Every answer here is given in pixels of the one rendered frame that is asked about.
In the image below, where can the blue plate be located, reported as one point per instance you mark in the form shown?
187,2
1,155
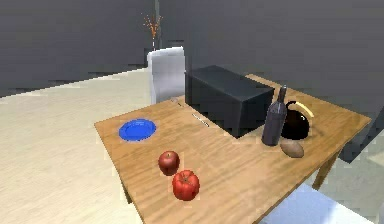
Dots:
137,129

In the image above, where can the wooden table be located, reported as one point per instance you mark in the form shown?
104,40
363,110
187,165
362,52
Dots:
233,173

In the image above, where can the black kettle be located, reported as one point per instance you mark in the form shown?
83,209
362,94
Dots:
296,125

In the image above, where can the black box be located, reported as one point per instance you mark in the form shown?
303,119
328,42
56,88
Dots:
230,96

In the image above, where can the dark red apple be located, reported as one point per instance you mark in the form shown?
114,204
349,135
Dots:
168,162

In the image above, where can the brown potato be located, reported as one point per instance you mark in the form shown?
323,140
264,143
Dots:
292,148

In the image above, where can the white chair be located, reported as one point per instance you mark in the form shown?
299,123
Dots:
166,75

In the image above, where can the dark purple bottle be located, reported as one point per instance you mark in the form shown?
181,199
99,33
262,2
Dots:
274,121

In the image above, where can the orange house plant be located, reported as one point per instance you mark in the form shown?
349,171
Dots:
153,26

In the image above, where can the grey table knife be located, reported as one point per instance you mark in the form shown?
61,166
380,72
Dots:
200,120

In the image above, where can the dark grey chair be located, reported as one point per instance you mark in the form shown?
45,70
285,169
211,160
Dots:
363,136

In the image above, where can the pale blue chair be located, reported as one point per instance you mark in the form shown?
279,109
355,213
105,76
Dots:
310,210

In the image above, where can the red tomato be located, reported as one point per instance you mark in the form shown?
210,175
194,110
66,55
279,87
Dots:
185,185

